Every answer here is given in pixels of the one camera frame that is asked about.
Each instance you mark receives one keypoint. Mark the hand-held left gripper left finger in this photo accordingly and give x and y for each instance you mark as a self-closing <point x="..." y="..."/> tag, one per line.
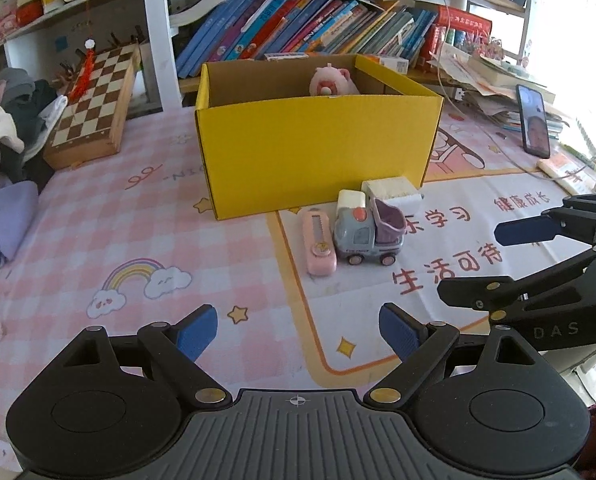
<point x="198" y="332"/>

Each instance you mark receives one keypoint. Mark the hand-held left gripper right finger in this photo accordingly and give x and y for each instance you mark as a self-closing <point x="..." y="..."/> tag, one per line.
<point x="399" y="334"/>

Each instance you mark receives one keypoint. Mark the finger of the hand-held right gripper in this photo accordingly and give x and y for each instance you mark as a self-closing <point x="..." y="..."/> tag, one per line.
<point x="525" y="232"/>
<point x="470" y="292"/>

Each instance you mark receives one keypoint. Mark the grey purple toy truck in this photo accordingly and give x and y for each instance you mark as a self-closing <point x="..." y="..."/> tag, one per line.
<point x="365" y="237"/>

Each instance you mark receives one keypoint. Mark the pink utility knife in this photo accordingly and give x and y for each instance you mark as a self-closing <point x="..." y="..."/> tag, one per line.
<point x="319" y="247"/>

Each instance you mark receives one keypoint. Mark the white rectangular block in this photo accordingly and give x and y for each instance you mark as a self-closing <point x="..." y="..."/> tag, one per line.
<point x="393" y="189"/>

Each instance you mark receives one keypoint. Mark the yellow cardboard box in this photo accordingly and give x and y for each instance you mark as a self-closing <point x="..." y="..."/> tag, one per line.
<point x="298" y="155"/>

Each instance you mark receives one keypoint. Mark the orange white booklet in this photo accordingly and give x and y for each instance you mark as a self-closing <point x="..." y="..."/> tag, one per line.
<point x="560" y="170"/>

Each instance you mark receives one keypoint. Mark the black smartphone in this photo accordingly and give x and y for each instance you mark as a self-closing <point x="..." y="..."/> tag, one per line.
<point x="534" y="120"/>

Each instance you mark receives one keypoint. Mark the pink checked printed tablecloth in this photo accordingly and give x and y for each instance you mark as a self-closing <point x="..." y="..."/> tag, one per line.
<point x="128" y="220"/>

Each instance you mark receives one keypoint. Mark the stack of papers and books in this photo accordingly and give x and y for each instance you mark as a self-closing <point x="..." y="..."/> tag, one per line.
<point x="483" y="87"/>

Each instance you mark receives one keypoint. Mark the small white yellow box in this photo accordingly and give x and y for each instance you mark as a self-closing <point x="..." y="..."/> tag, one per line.
<point x="392" y="63"/>

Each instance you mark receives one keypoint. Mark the red flat box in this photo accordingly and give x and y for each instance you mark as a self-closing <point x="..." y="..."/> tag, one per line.
<point x="465" y="21"/>

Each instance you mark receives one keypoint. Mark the lilac cloth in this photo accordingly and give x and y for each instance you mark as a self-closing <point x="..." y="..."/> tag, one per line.
<point x="3" y="220"/>

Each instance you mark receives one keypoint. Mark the pink plush toy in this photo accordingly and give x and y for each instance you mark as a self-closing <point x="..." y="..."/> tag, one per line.
<point x="332" y="80"/>

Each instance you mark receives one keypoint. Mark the wooden chess board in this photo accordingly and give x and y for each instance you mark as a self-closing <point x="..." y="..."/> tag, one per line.
<point x="95" y="105"/>

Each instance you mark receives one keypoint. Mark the pile of clothes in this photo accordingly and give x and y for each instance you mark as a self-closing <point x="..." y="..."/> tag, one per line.
<point x="13" y="120"/>

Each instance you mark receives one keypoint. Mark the red tassel ornament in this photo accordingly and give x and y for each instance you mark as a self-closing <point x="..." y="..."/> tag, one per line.
<point x="85" y="72"/>

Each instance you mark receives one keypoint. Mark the row of colourful books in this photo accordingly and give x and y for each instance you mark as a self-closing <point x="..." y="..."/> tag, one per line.
<point x="298" y="25"/>

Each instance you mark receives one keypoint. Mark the red white doll figure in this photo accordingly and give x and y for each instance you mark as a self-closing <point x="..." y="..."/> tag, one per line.
<point x="29" y="7"/>

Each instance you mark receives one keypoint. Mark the white shelf frame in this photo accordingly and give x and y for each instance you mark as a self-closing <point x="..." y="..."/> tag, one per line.
<point x="154" y="35"/>

